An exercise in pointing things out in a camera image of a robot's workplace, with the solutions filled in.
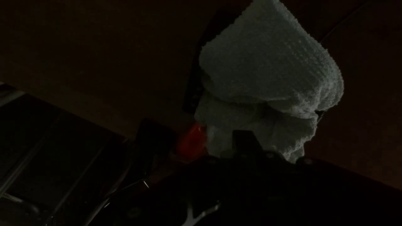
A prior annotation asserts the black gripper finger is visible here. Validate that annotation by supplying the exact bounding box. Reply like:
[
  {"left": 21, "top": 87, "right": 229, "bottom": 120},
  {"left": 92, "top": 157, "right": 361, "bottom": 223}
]
[{"left": 231, "top": 129, "right": 267, "bottom": 164}]

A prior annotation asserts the white waffle towel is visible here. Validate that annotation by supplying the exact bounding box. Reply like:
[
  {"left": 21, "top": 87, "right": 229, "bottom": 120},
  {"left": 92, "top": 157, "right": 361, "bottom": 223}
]
[{"left": 192, "top": 0, "right": 345, "bottom": 165}]

